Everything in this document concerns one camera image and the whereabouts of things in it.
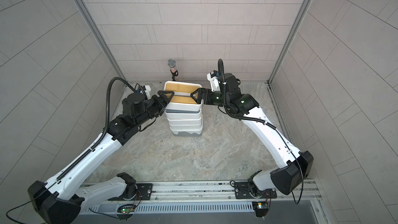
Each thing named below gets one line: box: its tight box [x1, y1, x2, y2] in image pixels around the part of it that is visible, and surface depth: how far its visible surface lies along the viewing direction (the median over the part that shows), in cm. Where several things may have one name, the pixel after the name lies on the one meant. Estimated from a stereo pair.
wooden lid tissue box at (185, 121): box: [166, 117, 203, 125], surface depth 76 cm
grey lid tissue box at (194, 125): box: [168, 122, 203, 130], surface depth 81 cm
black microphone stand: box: [167, 58, 179, 82], surface depth 92 cm
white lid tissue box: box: [169, 126, 204, 137], surface depth 86 cm
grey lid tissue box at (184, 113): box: [164, 108, 202, 119], surface depth 73 cm
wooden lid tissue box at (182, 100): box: [163, 80, 203, 112], surface depth 71 cm
